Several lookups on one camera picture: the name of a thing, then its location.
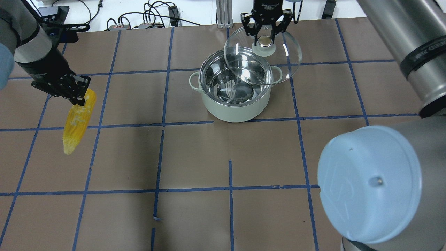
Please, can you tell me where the brown paper table mat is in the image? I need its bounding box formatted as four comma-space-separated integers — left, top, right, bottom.
0, 18, 422, 251

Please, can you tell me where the aluminium frame post right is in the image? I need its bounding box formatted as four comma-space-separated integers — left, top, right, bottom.
216, 0, 234, 28

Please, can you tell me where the yellow corn cob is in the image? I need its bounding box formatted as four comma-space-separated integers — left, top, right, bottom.
62, 88, 96, 155

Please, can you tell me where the pale green steel pot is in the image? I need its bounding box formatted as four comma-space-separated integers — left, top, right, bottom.
189, 50, 273, 123

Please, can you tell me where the glass pot lid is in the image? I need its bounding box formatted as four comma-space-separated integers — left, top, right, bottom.
223, 25, 302, 86

